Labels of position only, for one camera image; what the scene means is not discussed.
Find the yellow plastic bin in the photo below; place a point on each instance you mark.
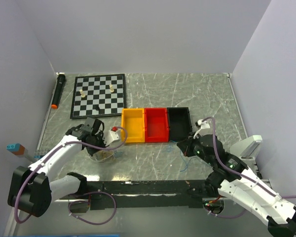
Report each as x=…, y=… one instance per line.
x=132, y=121

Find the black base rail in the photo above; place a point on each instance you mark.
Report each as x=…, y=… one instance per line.
x=164, y=193

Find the red plastic bin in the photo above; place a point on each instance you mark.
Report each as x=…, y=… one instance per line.
x=156, y=125

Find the cream chess piece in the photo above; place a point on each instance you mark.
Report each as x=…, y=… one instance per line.
x=111, y=88
x=82, y=94

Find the cream chess piece left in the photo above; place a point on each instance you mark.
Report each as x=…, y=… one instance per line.
x=82, y=94

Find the black marker orange cap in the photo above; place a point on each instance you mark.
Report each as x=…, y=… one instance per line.
x=61, y=81

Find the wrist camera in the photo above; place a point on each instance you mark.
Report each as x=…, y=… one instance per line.
x=111, y=136
x=203, y=128

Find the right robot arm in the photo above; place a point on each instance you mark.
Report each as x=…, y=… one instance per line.
x=233, y=179

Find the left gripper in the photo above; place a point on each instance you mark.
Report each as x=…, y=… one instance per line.
x=100, y=135

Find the toy brick structure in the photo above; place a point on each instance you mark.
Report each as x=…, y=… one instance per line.
x=21, y=152

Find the black plastic bin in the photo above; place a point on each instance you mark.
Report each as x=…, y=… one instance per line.
x=179, y=123

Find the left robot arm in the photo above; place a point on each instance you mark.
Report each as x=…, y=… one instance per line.
x=47, y=168

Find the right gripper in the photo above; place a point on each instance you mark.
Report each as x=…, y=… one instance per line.
x=185, y=145

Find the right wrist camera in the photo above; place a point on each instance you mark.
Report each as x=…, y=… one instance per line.
x=203, y=128

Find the grey white wall bracket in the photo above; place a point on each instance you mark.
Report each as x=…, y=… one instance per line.
x=248, y=148

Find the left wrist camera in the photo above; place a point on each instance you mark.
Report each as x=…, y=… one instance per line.
x=111, y=136

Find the black white chessboard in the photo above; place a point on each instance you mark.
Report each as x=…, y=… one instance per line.
x=97, y=92

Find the cream chess piece right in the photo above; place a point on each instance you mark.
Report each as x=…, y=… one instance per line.
x=111, y=88

